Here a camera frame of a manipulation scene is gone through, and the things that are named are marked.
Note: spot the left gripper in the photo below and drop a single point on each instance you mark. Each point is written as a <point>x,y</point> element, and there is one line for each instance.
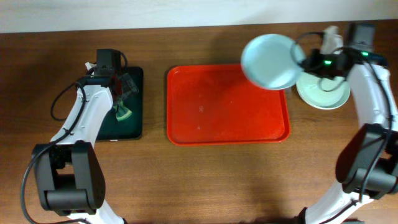
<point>123,90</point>

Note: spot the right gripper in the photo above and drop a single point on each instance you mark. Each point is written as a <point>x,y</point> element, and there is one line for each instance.
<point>308,64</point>

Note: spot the green yellow scrub sponge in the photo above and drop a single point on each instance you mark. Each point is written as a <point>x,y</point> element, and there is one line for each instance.
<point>121,111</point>

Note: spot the mint green plate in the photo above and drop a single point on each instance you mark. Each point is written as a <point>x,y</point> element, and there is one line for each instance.
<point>322,83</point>

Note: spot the light blue plate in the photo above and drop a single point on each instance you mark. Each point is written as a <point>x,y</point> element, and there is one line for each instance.
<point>271,61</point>

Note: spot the cream white plate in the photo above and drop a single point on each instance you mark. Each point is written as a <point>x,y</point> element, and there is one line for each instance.
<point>323,100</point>

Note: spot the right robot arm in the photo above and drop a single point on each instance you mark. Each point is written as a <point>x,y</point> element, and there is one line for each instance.
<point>366,169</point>

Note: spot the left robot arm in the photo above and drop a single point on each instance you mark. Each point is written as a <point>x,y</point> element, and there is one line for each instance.
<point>68,176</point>

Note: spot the black rectangular tray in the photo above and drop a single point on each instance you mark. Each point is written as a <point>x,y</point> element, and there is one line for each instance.
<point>131,127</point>

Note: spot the red plastic tray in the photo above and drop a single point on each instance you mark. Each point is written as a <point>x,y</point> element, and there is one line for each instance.
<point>217,104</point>

